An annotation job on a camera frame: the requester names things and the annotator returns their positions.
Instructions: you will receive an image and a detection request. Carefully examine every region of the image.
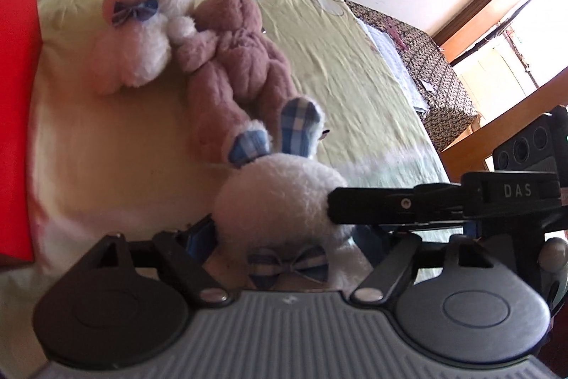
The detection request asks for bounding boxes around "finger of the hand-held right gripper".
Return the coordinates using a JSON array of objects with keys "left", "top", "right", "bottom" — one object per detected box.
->
[{"left": 327, "top": 181, "right": 468, "bottom": 235}]

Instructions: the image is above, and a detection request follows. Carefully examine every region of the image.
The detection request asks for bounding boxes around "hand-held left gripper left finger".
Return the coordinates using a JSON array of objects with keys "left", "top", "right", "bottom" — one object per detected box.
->
[{"left": 73, "top": 214, "right": 234, "bottom": 309}]

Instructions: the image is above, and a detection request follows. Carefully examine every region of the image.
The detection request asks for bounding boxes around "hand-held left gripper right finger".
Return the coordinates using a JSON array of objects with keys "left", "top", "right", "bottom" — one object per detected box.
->
[{"left": 350, "top": 226, "right": 520, "bottom": 308}]

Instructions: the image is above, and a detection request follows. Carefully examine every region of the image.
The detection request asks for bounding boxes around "white plush rabbit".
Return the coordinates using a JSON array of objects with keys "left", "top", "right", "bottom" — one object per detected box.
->
[
  {"left": 89, "top": 0, "right": 200, "bottom": 96},
  {"left": 213, "top": 95, "right": 373, "bottom": 291}
]

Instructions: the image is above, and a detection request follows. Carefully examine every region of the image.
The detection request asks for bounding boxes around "mauve plush bear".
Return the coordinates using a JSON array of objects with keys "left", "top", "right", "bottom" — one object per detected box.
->
[{"left": 171, "top": 0, "right": 296, "bottom": 164}]

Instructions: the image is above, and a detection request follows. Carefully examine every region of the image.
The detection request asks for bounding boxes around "red cardboard box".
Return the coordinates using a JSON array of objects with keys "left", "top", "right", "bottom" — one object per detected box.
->
[{"left": 0, "top": 0, "right": 43, "bottom": 271}]

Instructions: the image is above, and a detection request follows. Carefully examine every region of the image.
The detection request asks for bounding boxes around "dark patterned sofa cover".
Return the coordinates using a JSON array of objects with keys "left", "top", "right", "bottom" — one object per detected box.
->
[{"left": 344, "top": 0, "right": 480, "bottom": 153}]

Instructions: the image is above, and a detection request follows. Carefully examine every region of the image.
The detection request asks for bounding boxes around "stack of papers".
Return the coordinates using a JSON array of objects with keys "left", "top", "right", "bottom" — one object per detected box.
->
[{"left": 361, "top": 21, "right": 431, "bottom": 113}]

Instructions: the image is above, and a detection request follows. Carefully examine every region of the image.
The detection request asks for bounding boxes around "wooden furniture rail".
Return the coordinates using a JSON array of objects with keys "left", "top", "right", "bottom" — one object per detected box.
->
[{"left": 439, "top": 83, "right": 568, "bottom": 184}]

